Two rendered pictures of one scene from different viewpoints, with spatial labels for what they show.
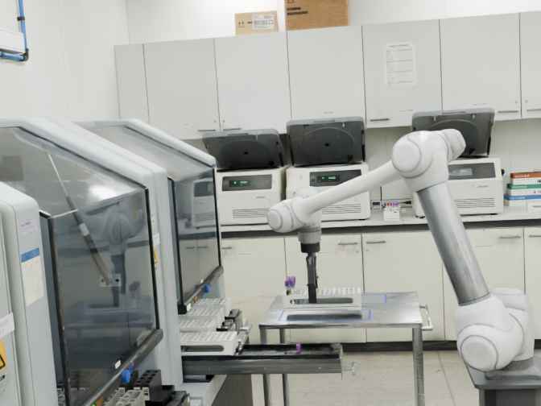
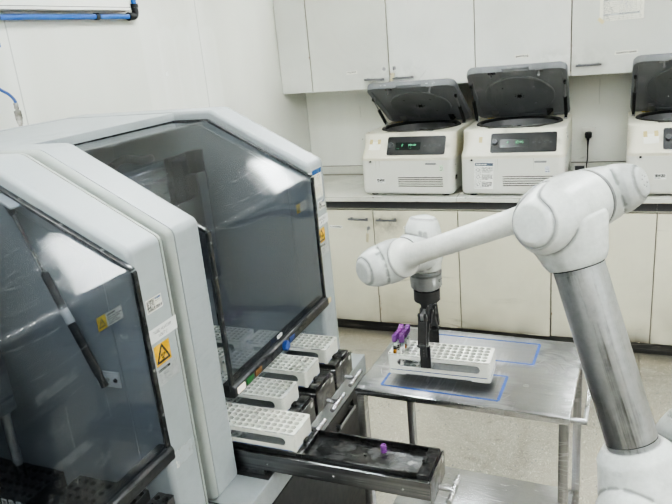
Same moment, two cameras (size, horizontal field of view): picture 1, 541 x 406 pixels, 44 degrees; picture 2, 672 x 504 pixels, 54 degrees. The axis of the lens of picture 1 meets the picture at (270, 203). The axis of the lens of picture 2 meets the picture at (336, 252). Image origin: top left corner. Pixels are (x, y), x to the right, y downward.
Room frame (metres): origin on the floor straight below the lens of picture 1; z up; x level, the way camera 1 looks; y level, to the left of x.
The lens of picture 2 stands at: (0.81, -0.38, 1.79)
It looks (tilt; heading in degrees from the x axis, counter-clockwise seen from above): 18 degrees down; 16
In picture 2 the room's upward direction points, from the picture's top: 5 degrees counter-clockwise
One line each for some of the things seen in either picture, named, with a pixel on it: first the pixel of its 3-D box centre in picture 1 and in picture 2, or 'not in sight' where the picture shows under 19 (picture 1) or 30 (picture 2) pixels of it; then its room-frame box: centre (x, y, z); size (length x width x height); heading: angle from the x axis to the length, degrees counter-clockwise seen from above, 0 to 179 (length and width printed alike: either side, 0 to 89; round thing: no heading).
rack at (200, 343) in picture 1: (192, 345); (253, 427); (2.22, 0.29, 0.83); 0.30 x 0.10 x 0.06; 82
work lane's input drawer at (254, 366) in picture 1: (245, 360); (316, 454); (2.19, 0.12, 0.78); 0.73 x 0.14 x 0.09; 82
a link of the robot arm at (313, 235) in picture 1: (309, 234); (425, 278); (2.55, -0.14, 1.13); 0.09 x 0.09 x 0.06
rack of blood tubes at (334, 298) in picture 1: (322, 299); (441, 360); (2.55, -0.18, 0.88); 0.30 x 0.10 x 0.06; 82
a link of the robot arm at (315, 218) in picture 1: (306, 207); (420, 243); (2.54, -0.13, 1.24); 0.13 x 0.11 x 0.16; 145
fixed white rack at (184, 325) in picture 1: (173, 332); (246, 393); (2.38, 0.38, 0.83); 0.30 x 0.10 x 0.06; 82
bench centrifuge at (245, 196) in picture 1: (246, 175); (420, 132); (4.82, 0.16, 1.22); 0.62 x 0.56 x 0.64; 170
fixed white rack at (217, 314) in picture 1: (183, 320); (270, 369); (2.53, 0.36, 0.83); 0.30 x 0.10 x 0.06; 82
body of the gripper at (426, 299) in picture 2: (311, 254); (427, 302); (2.55, -0.14, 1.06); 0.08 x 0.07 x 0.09; 173
